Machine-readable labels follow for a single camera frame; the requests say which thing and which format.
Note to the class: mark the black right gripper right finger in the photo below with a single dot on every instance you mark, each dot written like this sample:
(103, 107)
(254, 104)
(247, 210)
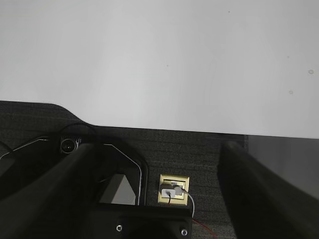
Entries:
(260, 204)

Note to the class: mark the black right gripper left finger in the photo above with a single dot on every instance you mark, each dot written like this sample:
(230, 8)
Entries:
(56, 205)

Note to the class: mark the white power plug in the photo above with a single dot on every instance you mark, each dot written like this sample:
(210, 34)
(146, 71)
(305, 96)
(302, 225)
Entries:
(168, 193)

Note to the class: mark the brass floor power socket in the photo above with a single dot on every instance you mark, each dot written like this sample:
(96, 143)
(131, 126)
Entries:
(177, 182)

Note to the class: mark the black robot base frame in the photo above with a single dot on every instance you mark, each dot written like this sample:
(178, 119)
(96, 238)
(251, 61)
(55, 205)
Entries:
(23, 165)

